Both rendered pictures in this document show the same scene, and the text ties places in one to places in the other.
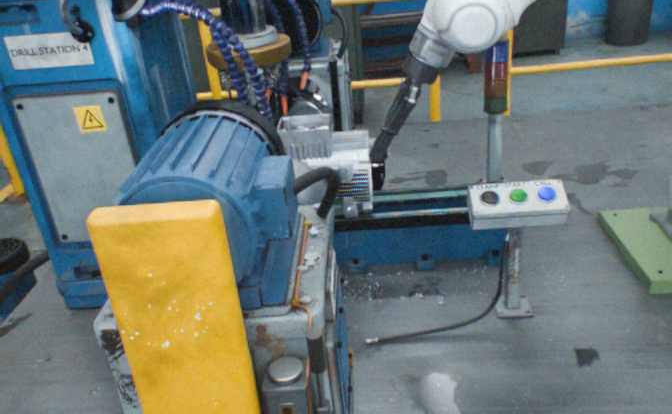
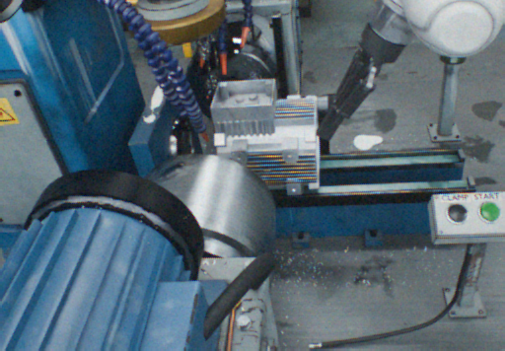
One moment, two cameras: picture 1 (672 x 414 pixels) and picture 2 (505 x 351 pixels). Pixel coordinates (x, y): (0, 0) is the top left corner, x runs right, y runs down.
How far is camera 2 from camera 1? 0.46 m
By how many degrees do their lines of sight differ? 13
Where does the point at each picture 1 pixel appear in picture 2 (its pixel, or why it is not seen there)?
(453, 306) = (402, 299)
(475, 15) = (467, 16)
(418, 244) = (367, 220)
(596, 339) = not seen: outside the picture
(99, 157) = (17, 149)
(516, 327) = (468, 331)
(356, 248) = (301, 222)
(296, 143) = (234, 119)
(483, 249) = not seen: hidden behind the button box
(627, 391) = not seen: outside the picture
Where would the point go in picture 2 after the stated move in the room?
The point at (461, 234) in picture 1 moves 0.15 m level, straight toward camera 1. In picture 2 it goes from (413, 211) to (414, 266)
